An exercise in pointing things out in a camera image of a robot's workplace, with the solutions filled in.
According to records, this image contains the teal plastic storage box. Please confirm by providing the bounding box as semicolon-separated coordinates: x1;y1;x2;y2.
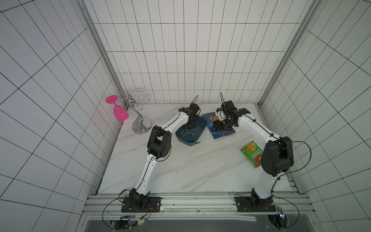
175;116;207;146

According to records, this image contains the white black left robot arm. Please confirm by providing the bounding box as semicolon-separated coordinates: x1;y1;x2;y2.
128;103;200;210

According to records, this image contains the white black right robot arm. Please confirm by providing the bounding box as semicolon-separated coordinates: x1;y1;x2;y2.
212;101;294;210

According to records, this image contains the blue Doritos chip bag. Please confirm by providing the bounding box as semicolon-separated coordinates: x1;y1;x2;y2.
202;112;236;139

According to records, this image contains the green orange snack bag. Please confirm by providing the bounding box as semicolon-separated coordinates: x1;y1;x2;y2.
241;141;263;168

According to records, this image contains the chrome lamp with pink shades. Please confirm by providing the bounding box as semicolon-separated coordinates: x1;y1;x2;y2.
105;88;152;134

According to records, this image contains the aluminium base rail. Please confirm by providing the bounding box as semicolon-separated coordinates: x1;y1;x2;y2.
82;191;315;221

